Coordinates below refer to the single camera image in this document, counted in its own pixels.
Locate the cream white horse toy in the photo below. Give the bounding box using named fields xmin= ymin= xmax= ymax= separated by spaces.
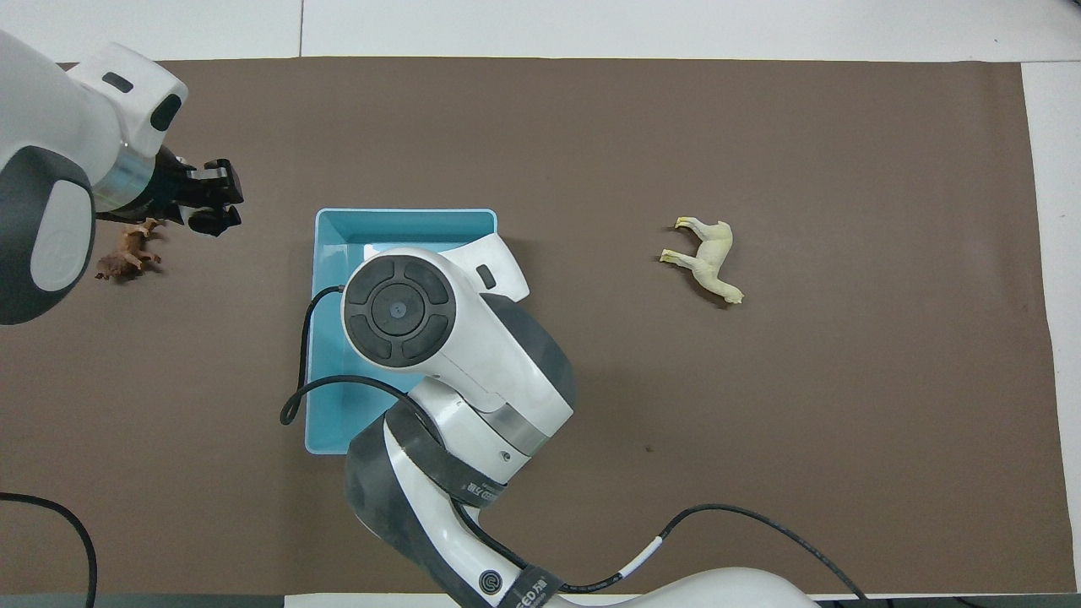
xmin=659 ymin=216 xmax=746 ymax=307

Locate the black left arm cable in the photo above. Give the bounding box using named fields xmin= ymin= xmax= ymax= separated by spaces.
xmin=0 ymin=492 xmax=99 ymax=608

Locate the blue plastic storage box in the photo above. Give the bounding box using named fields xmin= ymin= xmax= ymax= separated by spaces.
xmin=304 ymin=208 xmax=499 ymax=457

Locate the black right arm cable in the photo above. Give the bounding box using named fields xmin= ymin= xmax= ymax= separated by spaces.
xmin=280 ymin=285 xmax=871 ymax=608

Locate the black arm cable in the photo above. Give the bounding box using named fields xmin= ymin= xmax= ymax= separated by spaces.
xmin=0 ymin=492 xmax=99 ymax=608
xmin=280 ymin=285 xmax=871 ymax=608

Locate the brown deer toy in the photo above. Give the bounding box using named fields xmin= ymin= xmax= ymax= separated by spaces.
xmin=95 ymin=218 xmax=166 ymax=281

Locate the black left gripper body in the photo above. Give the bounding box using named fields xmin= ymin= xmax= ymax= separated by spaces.
xmin=152 ymin=148 xmax=204 ymax=225

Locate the brown table mat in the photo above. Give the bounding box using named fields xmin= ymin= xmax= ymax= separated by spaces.
xmin=0 ymin=57 xmax=1078 ymax=596

